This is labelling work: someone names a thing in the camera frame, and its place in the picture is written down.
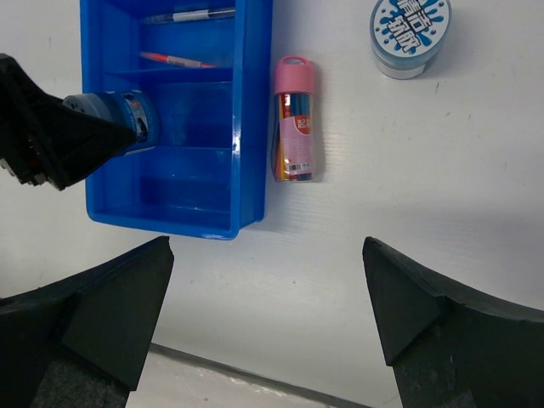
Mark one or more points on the blue plastic compartment tray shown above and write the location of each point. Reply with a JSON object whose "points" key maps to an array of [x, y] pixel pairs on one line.
{"points": [[207, 175]]}

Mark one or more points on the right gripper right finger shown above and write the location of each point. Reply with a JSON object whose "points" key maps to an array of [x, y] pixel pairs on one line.
{"points": [[451, 345]]}

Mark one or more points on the orange thin pen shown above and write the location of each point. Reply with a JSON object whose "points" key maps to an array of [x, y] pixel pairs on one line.
{"points": [[174, 60]]}

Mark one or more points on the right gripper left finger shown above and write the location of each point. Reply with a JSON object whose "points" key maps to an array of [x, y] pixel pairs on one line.
{"points": [[83, 341]]}

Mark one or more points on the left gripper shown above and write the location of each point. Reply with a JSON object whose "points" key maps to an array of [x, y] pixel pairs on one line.
{"points": [[43, 141]]}

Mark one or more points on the blue tape roll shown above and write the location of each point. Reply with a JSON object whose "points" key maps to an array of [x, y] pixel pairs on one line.
{"points": [[132, 109], [407, 35]]}

